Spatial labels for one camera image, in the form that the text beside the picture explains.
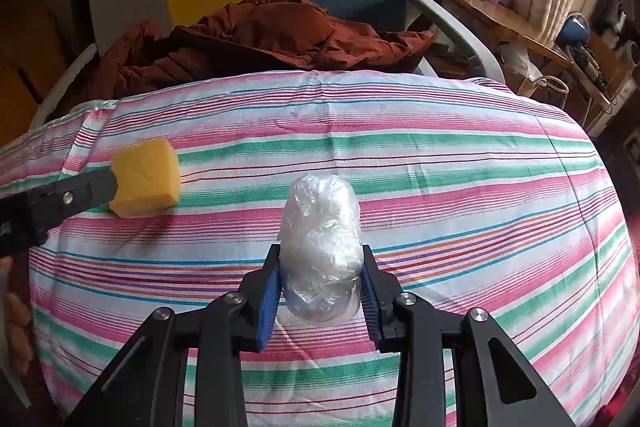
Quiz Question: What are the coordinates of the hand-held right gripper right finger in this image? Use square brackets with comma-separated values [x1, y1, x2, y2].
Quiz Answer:
[361, 244, 576, 427]

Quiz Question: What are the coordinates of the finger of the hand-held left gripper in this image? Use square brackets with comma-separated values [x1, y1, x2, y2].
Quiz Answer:
[29, 168, 122, 228]

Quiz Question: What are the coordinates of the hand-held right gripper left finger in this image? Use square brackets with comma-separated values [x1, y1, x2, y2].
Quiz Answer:
[67, 244, 283, 427]

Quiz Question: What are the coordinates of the yellow sponge block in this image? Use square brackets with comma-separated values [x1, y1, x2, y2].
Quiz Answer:
[109, 138, 182, 219]

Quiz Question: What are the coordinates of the clear plastic ball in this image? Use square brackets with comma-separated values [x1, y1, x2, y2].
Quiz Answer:
[276, 174, 363, 324]

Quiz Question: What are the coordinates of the person's left hand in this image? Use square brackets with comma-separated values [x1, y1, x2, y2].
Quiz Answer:
[2, 292, 35, 375]

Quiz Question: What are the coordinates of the wooden wardrobe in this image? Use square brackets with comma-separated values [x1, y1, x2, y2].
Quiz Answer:
[0, 0, 96, 132]

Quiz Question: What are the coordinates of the red-brown padded jacket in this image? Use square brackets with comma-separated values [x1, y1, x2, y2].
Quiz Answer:
[50, 0, 436, 118]

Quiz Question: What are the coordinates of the brown paper bag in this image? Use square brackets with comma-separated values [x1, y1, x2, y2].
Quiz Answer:
[520, 74, 568, 108]

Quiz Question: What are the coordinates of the white plastic bag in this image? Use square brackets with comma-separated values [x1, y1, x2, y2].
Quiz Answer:
[500, 42, 543, 80]

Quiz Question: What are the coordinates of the wooden desk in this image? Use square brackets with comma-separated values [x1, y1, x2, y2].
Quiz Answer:
[425, 0, 573, 68]

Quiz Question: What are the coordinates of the cluttered side table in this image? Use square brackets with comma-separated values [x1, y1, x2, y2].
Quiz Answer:
[565, 0, 640, 132]

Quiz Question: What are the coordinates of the power strip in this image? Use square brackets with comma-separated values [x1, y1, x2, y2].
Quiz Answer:
[575, 44, 608, 88]

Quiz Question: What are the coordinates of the blue desk lamp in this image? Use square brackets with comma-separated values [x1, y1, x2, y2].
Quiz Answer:
[557, 12, 591, 58]

